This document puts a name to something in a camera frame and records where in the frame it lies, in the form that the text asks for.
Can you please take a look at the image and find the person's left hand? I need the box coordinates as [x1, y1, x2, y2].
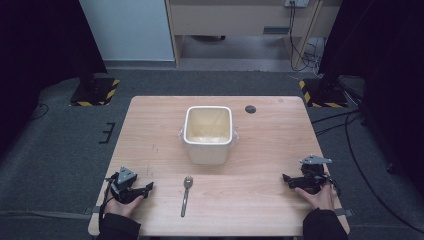
[103, 194, 146, 219]

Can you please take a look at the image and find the person's right hand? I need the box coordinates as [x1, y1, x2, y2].
[294, 181, 336, 211]

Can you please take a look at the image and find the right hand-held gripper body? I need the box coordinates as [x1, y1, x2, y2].
[298, 153, 333, 195]

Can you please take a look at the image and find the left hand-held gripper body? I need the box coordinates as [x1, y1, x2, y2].
[108, 166, 139, 205]

